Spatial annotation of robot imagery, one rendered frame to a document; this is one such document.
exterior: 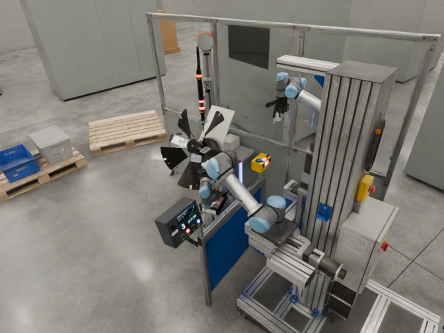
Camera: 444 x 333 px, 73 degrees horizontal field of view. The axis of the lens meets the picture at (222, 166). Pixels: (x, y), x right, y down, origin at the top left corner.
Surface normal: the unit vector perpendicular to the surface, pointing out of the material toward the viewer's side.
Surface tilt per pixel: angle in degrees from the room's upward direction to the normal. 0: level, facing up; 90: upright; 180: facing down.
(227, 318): 0
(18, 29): 90
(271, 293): 0
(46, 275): 0
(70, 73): 90
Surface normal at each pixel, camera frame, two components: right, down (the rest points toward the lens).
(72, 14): 0.60, 0.44
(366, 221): -0.04, -0.82
